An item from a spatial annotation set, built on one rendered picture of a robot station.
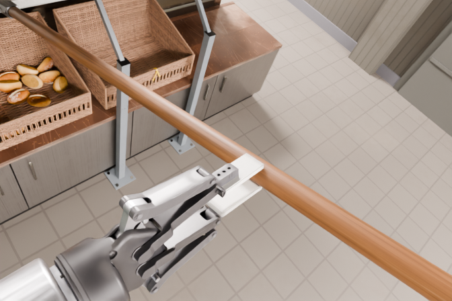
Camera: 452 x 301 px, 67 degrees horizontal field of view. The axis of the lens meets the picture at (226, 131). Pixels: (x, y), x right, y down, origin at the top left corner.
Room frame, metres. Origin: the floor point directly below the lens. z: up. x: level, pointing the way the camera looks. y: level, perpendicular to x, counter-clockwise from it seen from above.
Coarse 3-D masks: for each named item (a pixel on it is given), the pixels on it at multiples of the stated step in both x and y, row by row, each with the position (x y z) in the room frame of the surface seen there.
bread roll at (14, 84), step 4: (4, 80) 0.91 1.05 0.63; (8, 80) 0.92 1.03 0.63; (12, 80) 0.93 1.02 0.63; (16, 80) 0.94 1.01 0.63; (0, 84) 0.87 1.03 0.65; (4, 84) 0.88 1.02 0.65; (8, 84) 0.89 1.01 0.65; (12, 84) 0.90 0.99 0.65; (16, 84) 0.91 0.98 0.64; (20, 84) 0.92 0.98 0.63; (0, 88) 0.86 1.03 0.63; (4, 88) 0.87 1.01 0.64; (8, 88) 0.88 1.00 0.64; (12, 88) 0.89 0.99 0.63; (16, 88) 0.90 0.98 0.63; (20, 88) 0.92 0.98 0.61; (8, 92) 0.87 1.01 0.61
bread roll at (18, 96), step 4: (12, 92) 0.86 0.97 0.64; (16, 92) 0.87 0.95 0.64; (20, 92) 0.88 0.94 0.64; (24, 92) 0.89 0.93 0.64; (28, 92) 0.91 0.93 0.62; (8, 96) 0.84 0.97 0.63; (12, 96) 0.84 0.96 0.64; (16, 96) 0.85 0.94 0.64; (20, 96) 0.86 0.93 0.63; (24, 96) 0.88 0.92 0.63; (8, 100) 0.83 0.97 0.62; (12, 100) 0.83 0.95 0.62; (16, 100) 0.84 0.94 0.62; (20, 100) 0.85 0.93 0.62; (24, 100) 0.87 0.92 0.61
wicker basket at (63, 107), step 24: (0, 24) 1.05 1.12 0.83; (0, 48) 1.00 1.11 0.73; (24, 48) 1.08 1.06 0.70; (48, 48) 1.16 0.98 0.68; (0, 72) 0.95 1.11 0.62; (72, 72) 1.03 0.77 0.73; (0, 96) 0.85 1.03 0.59; (48, 96) 0.95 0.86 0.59; (72, 96) 1.01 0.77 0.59; (0, 120) 0.73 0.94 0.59; (24, 120) 0.71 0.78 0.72; (48, 120) 0.83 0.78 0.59; (72, 120) 0.88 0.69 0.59; (0, 144) 0.61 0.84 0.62
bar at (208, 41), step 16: (96, 0) 1.09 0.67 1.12; (112, 32) 1.06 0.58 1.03; (208, 32) 1.42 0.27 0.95; (208, 48) 1.40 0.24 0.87; (128, 64) 1.01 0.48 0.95; (192, 96) 1.40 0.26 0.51; (192, 112) 1.41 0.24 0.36; (176, 144) 1.39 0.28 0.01; (192, 144) 1.44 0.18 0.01; (112, 176) 0.98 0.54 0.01; (128, 176) 1.03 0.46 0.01
